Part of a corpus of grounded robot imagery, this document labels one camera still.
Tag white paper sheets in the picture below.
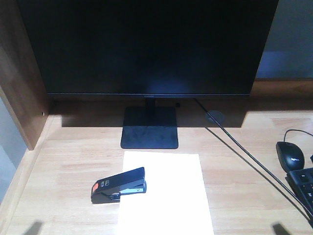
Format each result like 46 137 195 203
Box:
117 151 214 235

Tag monitor black cable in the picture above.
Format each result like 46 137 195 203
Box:
193 97 313 218

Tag black stapler orange button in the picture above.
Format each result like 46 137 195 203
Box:
91 167 147 204

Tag black keyboard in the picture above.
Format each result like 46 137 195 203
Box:
286 167 313 214

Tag black computer mouse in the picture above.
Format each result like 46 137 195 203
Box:
276 141 305 173

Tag grey desk cable grommet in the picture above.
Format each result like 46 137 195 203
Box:
205 110 225 124

